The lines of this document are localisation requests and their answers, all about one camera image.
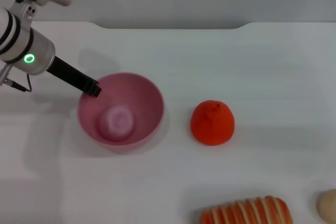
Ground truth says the pink toy peach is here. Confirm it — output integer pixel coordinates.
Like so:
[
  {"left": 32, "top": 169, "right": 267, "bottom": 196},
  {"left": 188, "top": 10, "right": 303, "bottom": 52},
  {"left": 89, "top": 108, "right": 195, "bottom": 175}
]
[{"left": 98, "top": 105, "right": 137, "bottom": 142}]

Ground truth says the beige round toy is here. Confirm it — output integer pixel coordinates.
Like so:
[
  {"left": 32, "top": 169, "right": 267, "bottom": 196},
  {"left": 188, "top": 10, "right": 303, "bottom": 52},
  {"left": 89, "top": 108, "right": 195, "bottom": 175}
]
[{"left": 318, "top": 189, "right": 336, "bottom": 223}]

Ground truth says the orange striped toy bread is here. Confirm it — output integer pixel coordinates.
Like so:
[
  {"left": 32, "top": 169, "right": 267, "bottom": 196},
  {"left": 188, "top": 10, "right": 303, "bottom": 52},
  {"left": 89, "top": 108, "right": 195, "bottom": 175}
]
[{"left": 201, "top": 196, "right": 293, "bottom": 224}]

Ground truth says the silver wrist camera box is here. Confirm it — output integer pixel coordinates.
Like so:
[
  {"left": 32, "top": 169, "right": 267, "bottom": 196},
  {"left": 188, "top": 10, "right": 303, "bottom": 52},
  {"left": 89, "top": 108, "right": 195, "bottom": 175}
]
[{"left": 12, "top": 1, "right": 37, "bottom": 29}]

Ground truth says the thin grey connector cable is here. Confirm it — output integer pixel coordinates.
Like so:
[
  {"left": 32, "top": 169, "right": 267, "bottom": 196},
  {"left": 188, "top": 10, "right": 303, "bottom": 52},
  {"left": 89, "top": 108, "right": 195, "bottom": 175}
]
[{"left": 5, "top": 73, "right": 34, "bottom": 93}]

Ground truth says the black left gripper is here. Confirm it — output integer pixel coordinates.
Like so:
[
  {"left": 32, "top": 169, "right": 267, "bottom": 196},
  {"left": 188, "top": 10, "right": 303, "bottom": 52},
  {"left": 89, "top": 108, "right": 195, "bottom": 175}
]
[{"left": 46, "top": 56, "right": 102, "bottom": 98}]

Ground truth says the pink bowl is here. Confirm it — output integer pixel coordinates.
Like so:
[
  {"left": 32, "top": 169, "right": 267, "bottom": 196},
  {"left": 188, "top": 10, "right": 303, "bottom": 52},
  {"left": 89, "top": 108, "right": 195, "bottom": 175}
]
[{"left": 77, "top": 72, "right": 165, "bottom": 154}]

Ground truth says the orange toy tangerine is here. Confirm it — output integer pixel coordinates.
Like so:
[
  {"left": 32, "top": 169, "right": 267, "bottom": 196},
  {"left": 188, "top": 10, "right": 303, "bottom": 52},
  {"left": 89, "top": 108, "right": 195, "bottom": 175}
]
[{"left": 190, "top": 100, "right": 236, "bottom": 146}]

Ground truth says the silver cable connector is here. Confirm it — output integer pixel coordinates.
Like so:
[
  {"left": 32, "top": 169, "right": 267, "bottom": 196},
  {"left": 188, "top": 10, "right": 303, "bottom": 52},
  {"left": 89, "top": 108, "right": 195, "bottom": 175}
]
[{"left": 0, "top": 63, "right": 13, "bottom": 86}]

